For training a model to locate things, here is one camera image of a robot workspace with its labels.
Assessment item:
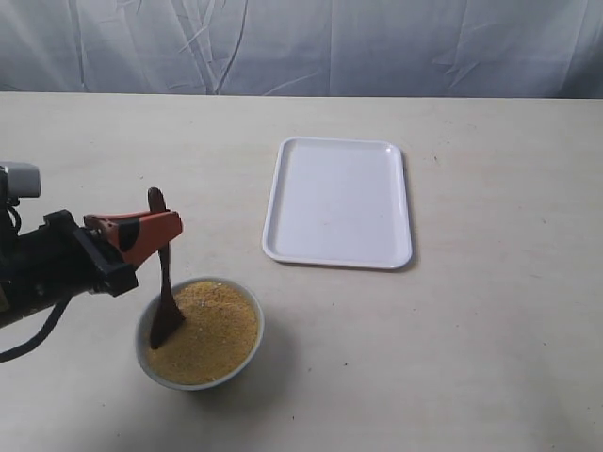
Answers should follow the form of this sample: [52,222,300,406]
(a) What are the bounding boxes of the yellow millet grains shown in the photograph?
[145,280,258,385]

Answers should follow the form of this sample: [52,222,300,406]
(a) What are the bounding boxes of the white ceramic bowl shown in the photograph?
[135,277,265,391]

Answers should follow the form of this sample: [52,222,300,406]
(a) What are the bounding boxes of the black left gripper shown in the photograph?
[1,210,183,327]

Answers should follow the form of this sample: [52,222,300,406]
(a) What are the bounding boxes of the dark red wooden spoon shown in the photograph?
[147,186,187,350]

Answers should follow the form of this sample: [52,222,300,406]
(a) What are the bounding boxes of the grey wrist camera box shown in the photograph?
[1,161,41,199]

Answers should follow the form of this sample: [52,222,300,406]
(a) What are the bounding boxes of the white rectangular plastic tray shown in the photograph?
[262,137,414,270]

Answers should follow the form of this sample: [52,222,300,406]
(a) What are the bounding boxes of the grey-white backdrop curtain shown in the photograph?
[1,1,602,98]

